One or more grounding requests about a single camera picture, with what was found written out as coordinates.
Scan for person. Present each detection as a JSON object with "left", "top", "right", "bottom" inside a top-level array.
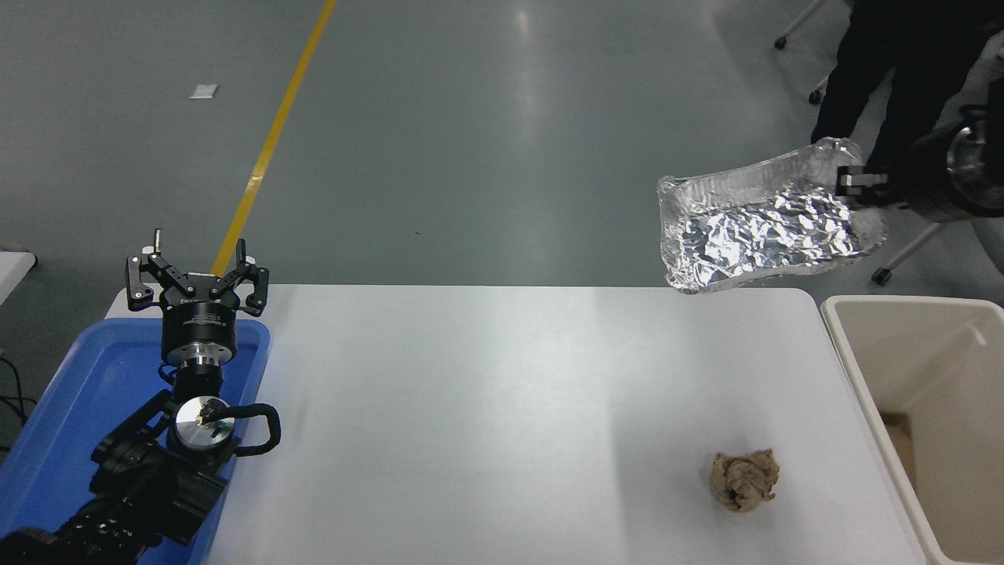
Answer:
[{"left": 811, "top": 0, "right": 1004, "bottom": 170}]

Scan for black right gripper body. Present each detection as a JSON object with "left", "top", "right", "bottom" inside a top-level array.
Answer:
[{"left": 886, "top": 133, "right": 955, "bottom": 222}]

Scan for large pale bin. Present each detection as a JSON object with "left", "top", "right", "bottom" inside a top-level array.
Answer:
[{"left": 820, "top": 295, "right": 1004, "bottom": 565}]

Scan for crumpled tan paper ball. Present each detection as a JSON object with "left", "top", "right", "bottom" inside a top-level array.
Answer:
[{"left": 710, "top": 448, "right": 781, "bottom": 513}]

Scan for blue plastic tray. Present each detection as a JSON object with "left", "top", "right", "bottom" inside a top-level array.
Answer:
[{"left": 0, "top": 318, "right": 271, "bottom": 565}]

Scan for white side table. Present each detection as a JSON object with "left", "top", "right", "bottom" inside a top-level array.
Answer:
[{"left": 0, "top": 250, "right": 38, "bottom": 305}]

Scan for brown cardboard piece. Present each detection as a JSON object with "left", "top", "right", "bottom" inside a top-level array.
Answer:
[{"left": 882, "top": 410, "right": 919, "bottom": 489}]

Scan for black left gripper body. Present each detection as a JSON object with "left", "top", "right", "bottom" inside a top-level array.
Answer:
[{"left": 161, "top": 291, "right": 239, "bottom": 361}]

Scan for black floor cables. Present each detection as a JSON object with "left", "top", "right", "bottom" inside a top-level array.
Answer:
[{"left": 0, "top": 351, "right": 37, "bottom": 453}]

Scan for foil plate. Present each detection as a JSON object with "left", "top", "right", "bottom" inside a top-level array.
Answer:
[{"left": 657, "top": 137, "right": 889, "bottom": 295}]

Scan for grey-seated wheeled chair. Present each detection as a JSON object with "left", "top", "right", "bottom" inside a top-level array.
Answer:
[{"left": 870, "top": 221, "right": 1004, "bottom": 286}]

